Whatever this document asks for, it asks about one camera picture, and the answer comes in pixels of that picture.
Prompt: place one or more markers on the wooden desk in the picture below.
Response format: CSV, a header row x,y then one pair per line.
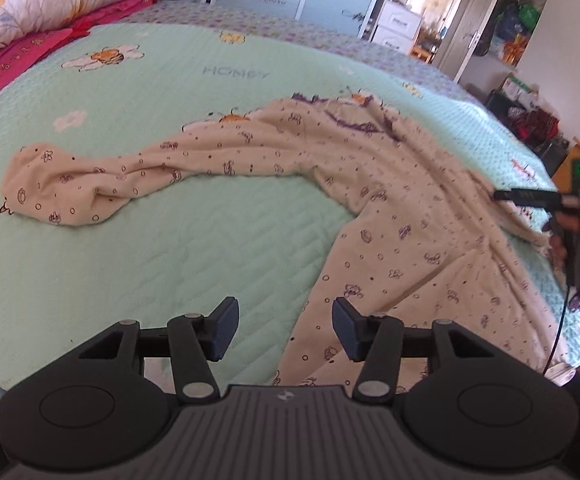
x,y
563,176

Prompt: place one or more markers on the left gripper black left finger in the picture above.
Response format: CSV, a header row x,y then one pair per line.
x,y
194,340

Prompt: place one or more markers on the grey room door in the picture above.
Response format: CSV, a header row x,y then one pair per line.
x,y
464,34

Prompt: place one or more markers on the colourful hanging bags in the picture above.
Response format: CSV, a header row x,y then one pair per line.
x,y
514,22

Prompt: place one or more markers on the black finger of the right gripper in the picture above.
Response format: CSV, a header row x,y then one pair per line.
x,y
537,198

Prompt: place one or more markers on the red black clothes pile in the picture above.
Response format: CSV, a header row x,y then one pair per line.
x,y
517,106

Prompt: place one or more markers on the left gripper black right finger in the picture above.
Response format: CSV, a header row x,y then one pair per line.
x,y
376,341

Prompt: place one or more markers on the green bee quilt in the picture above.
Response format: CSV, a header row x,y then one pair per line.
x,y
127,86

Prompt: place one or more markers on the white drawer cabinet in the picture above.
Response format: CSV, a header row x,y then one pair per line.
x,y
397,28

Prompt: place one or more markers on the purple dotted bedsheet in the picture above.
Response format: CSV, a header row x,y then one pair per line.
x,y
185,12

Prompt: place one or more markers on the person's right hand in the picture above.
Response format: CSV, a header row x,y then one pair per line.
x,y
557,247

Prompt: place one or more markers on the beige patterned pajama garment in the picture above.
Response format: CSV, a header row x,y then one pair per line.
x,y
288,208

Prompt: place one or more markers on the pink red blanket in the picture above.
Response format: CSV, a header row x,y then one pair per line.
x,y
25,52

